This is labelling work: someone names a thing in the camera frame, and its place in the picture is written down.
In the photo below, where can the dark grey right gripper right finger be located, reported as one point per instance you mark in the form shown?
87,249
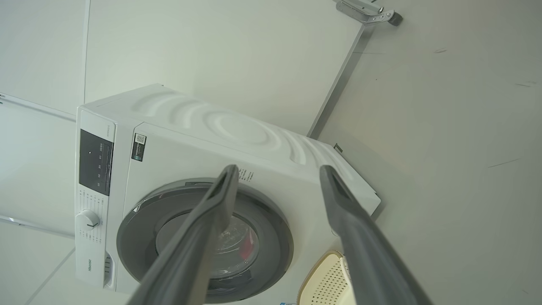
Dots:
364,254

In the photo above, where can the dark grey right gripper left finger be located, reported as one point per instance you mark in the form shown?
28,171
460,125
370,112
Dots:
190,254

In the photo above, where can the washing machine door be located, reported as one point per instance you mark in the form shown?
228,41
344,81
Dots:
135,237

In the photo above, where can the cream perforated laundry basket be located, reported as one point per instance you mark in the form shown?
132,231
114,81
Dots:
326,284

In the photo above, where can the white front-load washing machine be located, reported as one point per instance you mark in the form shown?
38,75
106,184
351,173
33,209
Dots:
178,156

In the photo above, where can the white washing machine dial knob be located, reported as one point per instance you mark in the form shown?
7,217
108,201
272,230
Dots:
87,219

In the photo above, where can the black washing machine display panel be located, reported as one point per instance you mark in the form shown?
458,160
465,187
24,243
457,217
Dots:
95,165

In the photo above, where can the white partition panel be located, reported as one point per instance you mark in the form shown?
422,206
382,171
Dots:
254,51

